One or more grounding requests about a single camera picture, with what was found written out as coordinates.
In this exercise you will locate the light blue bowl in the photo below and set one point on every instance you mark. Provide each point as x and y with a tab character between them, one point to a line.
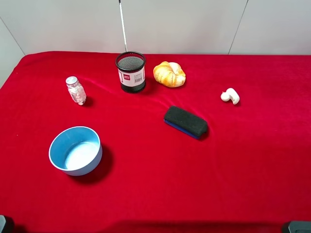
76	151

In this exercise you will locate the black and blue eraser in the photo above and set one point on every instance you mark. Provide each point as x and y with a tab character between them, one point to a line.
186	122

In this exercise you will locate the yellow bread bun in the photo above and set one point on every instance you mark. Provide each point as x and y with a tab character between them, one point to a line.
169	74

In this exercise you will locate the black mesh pen holder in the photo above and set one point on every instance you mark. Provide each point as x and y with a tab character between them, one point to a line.
131	70

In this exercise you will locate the thin white metal pole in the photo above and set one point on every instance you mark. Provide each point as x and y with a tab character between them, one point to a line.
123	27

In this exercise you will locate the small white duck figure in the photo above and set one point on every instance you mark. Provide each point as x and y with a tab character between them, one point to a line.
230	94

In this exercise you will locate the clear bottle of white pills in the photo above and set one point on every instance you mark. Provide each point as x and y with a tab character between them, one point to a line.
76	90

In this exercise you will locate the red velvet tablecloth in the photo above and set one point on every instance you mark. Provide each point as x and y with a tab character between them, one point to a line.
251	171

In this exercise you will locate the black base corner right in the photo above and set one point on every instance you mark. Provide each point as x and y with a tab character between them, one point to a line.
297	227

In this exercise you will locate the black base corner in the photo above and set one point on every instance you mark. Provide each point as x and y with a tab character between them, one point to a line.
297	227
6	224

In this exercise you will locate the black base corner left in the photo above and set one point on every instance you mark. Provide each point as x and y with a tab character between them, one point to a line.
6	224

